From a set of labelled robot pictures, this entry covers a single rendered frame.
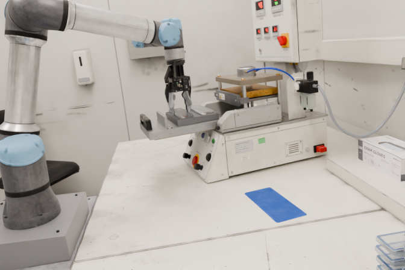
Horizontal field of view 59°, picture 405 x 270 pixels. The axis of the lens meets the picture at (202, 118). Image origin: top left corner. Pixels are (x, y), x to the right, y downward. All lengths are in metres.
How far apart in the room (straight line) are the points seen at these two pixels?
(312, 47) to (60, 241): 1.09
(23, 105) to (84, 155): 1.94
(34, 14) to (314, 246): 0.93
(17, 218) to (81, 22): 0.56
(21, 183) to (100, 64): 1.97
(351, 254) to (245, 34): 2.31
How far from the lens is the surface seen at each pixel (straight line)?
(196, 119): 1.33
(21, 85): 1.18
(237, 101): 1.36
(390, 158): 1.25
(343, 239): 0.99
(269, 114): 1.38
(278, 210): 1.12
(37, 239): 1.04
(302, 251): 0.94
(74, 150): 3.09
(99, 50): 2.94
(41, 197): 1.10
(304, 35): 1.44
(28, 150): 1.05
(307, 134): 1.48
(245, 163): 1.37
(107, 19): 1.10
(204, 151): 1.42
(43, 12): 1.06
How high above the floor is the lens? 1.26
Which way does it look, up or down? 12 degrees down
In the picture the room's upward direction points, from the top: 6 degrees counter-clockwise
